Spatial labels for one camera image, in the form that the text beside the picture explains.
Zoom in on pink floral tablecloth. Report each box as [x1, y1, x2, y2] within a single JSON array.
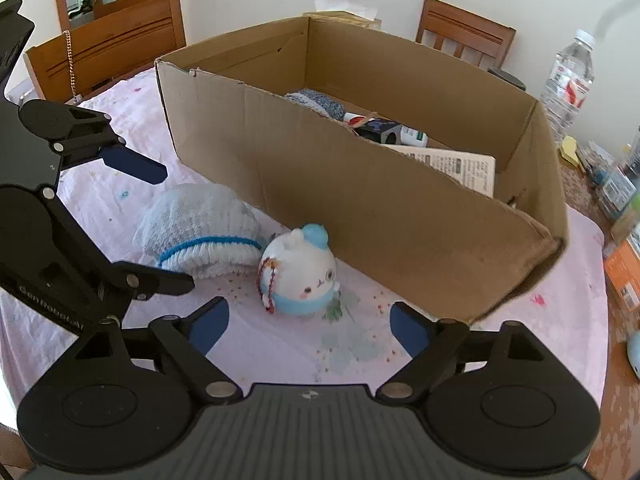
[[0, 67, 609, 413]]

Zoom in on grey blue knit sock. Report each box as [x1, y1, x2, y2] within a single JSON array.
[[284, 88, 347, 122]]

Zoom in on yellow sticky notes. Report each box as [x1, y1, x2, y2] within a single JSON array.
[[559, 135, 582, 167]]

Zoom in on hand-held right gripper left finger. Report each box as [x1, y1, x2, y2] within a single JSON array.
[[75, 296, 243, 403]]

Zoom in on clear water bottle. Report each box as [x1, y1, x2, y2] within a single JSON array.
[[538, 28, 596, 145]]

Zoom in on white round bunny toy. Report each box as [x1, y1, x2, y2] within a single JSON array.
[[257, 223, 343, 319]]

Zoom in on black lid jar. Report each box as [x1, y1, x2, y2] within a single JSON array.
[[487, 67, 527, 92]]

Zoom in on light blue earbud case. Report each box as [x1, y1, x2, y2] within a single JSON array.
[[625, 332, 640, 377]]

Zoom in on metal chain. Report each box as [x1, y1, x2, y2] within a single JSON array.
[[62, 29, 82, 105]]

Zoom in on clear pen holder jar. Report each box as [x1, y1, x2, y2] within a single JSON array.
[[597, 127, 640, 222]]

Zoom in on black toy train red wheels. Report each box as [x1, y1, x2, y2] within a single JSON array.
[[354, 117, 402, 147]]

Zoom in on clear plastic case white label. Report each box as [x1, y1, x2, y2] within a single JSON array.
[[382, 144, 497, 199]]

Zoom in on brown glossy desktop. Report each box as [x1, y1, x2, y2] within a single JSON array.
[[559, 162, 640, 466]]

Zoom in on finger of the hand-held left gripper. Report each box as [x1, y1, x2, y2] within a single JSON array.
[[100, 262, 196, 301], [50, 105, 168, 185]]

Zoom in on tan tissue box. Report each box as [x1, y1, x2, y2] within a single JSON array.
[[301, 0, 384, 31]]

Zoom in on white sock blue stripe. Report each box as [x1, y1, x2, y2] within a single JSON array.
[[132, 183, 264, 281]]

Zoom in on brown cardboard box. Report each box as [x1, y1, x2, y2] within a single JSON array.
[[154, 15, 571, 324]]

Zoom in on clear snack jar orange label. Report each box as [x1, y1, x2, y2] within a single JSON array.
[[602, 217, 640, 312]]

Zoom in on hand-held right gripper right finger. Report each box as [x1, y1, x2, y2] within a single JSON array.
[[375, 302, 548, 402]]

